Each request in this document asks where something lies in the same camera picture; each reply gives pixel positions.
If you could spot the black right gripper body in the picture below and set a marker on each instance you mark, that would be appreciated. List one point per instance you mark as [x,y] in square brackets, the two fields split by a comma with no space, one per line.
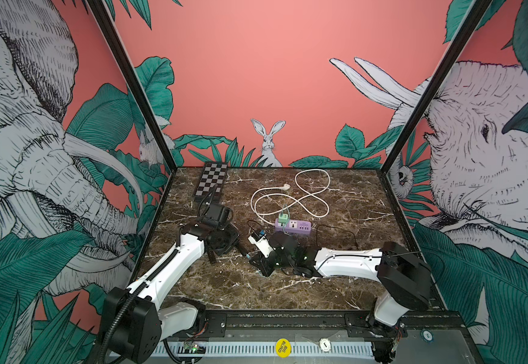
[277,262]

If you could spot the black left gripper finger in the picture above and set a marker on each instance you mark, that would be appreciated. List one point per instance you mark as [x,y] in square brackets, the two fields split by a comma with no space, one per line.
[243,251]
[212,257]

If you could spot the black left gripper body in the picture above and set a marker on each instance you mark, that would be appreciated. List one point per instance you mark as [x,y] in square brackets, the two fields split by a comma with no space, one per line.
[229,237]

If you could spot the green charger plug adapter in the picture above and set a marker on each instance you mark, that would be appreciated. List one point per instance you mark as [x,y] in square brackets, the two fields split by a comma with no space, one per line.
[283,218]

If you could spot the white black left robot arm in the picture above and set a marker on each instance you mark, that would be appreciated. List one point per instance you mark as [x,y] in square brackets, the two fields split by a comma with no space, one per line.
[133,321]

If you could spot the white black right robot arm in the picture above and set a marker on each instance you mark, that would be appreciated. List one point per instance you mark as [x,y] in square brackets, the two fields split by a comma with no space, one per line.
[405,277]

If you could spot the purple power strip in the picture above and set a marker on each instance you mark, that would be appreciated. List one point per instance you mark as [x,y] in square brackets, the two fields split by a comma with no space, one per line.
[293,227]

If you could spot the black white checkerboard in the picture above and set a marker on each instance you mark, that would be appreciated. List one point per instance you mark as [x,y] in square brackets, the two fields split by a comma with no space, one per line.
[214,174]

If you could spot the yellow round sticker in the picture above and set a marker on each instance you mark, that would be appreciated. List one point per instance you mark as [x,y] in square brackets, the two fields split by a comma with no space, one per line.
[283,348]

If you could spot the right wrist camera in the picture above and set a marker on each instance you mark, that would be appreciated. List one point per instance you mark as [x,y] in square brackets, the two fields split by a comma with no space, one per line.
[260,240]

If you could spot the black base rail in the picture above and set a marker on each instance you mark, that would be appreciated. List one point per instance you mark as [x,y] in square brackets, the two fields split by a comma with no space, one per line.
[355,322]

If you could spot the white slotted rail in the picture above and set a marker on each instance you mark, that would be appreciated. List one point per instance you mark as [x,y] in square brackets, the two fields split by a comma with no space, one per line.
[356,350]

